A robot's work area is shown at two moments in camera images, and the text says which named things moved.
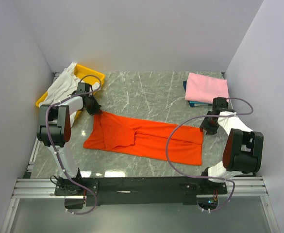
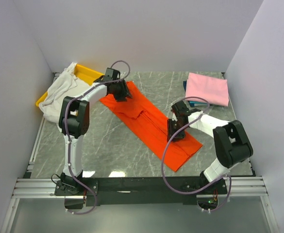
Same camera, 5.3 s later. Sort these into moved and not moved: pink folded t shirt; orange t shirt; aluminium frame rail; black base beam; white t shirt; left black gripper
Moved: orange t shirt; left black gripper
Not moved: pink folded t shirt; aluminium frame rail; white t shirt; black base beam
